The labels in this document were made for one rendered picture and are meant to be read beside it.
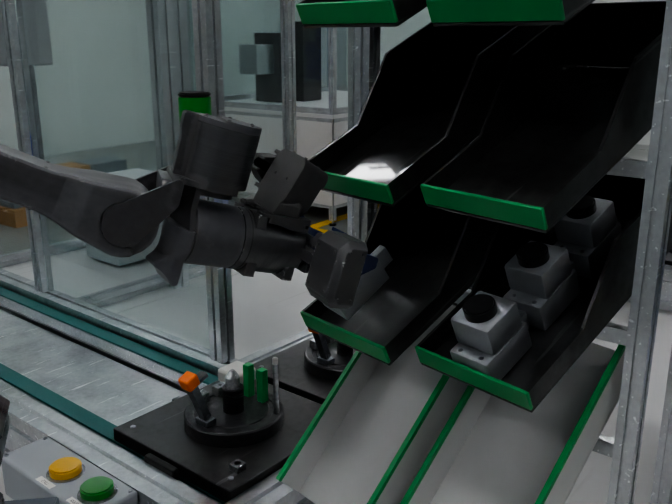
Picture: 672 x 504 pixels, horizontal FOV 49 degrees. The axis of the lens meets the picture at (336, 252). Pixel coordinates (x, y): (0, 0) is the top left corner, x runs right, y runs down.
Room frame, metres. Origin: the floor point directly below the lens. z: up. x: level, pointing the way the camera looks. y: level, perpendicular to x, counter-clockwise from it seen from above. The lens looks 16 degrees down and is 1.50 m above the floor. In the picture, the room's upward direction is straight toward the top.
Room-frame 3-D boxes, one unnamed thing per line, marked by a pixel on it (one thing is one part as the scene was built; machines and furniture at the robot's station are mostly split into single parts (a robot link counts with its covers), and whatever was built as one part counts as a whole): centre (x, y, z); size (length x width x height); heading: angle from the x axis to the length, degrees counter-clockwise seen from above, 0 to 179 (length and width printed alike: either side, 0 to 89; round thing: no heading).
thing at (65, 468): (0.84, 0.35, 0.96); 0.04 x 0.04 x 0.02
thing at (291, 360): (1.15, -0.02, 1.01); 0.24 x 0.24 x 0.13; 51
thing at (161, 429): (0.95, 0.15, 0.96); 0.24 x 0.24 x 0.02; 51
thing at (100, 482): (0.79, 0.29, 0.96); 0.04 x 0.04 x 0.02
